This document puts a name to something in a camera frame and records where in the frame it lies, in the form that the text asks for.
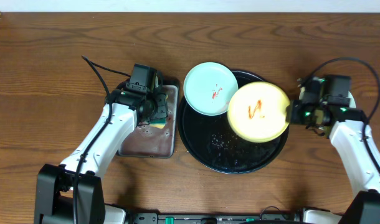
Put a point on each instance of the yellow plate with ketchup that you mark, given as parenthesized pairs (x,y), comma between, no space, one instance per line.
(257,112)

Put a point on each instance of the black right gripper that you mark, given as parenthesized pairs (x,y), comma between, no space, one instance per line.
(292,111)

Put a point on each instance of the pale green cleaned plate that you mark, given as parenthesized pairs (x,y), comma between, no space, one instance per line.
(352,103)

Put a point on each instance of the metal tray of soapy water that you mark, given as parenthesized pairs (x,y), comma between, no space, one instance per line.
(155,140)

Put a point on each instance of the green and yellow scrub sponge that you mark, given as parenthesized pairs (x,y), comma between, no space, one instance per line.
(159,123)

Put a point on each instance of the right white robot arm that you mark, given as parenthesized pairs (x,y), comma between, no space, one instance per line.
(352,138)

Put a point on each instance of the mint green plate with ketchup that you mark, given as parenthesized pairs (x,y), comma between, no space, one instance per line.
(209,87)

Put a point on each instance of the round black serving tray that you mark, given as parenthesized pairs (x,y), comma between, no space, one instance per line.
(211,141)

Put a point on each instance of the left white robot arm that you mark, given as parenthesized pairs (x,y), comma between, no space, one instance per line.
(72,191)

